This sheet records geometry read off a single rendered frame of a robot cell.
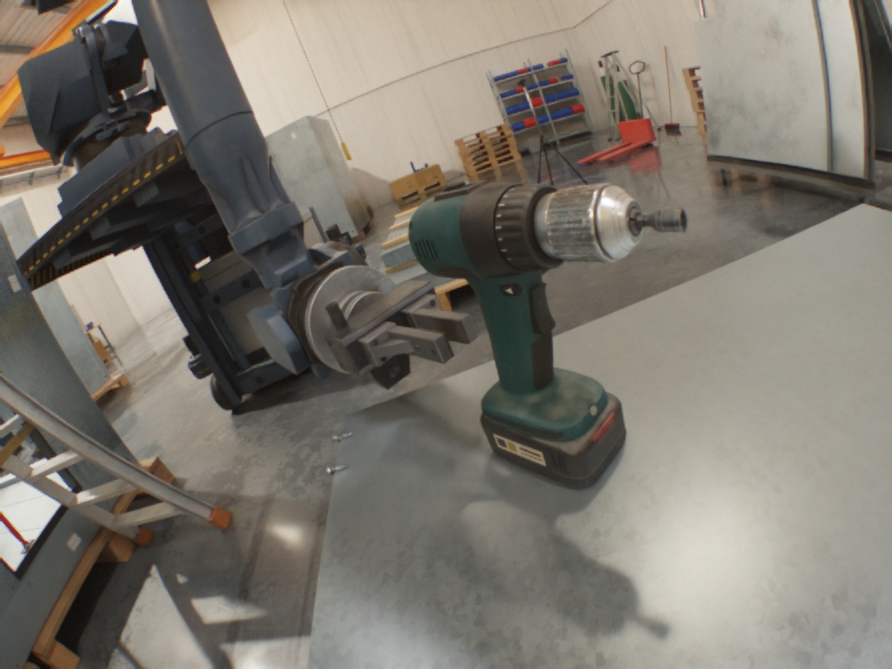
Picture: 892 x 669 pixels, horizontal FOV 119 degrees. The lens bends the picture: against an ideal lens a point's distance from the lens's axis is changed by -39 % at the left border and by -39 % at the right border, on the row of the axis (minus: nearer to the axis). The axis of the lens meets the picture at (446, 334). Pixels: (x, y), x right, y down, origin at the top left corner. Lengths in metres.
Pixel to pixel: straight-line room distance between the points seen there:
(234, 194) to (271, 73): 11.00
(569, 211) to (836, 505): 0.27
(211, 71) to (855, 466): 0.86
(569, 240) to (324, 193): 6.39
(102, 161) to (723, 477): 1.81
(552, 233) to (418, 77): 10.69
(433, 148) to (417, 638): 10.62
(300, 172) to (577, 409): 6.44
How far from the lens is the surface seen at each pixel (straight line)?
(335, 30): 11.43
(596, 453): 0.33
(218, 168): 0.67
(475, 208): 0.26
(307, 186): 6.63
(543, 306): 0.29
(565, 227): 0.22
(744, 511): 0.33
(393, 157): 10.79
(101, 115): 1.86
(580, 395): 0.33
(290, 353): 0.59
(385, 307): 0.47
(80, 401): 2.39
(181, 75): 0.72
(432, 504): 0.39
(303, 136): 6.62
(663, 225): 0.22
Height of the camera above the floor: 0.92
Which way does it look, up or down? 24 degrees down
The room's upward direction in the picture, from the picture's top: 23 degrees counter-clockwise
